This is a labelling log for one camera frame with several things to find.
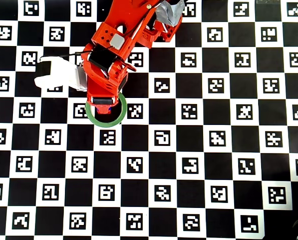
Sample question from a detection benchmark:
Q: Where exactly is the red gripper black motor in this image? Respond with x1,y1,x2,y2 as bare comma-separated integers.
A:
83,58,129,115

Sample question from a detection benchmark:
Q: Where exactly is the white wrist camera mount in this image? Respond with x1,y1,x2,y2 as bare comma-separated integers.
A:
33,56,89,93

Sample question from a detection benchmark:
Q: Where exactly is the black white marker checkerboard mat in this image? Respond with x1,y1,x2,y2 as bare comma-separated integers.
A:
0,0,298,238

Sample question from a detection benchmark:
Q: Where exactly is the grey duct tape wad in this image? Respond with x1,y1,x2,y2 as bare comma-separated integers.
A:
155,0,185,27

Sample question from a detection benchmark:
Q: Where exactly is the grey square pad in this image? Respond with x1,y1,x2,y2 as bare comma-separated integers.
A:
110,33,126,49

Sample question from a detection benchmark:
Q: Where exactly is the green ring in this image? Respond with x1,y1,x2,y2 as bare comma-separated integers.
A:
85,92,128,128

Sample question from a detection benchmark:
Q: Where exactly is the black camera cable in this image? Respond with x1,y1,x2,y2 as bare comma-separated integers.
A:
38,48,97,63

